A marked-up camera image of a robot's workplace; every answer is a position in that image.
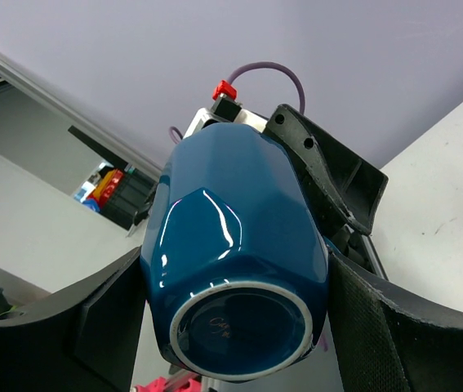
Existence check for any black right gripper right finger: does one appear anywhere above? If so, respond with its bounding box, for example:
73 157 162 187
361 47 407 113
328 252 463 391

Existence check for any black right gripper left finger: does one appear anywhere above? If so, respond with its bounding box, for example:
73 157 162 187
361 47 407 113
0 247 145 391

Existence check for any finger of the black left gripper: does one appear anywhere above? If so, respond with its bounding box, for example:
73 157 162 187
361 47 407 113
264 104 389 236

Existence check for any blue hexagonal mug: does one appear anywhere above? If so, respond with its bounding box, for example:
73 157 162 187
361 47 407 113
140 122 328 382

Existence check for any red black crates background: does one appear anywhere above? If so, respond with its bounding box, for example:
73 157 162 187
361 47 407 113
73 162 155 230

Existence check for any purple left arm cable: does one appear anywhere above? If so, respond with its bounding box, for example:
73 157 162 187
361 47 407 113
167 60 307 145

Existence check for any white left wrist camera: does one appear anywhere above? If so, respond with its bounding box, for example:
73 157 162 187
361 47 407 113
183 94 268 139

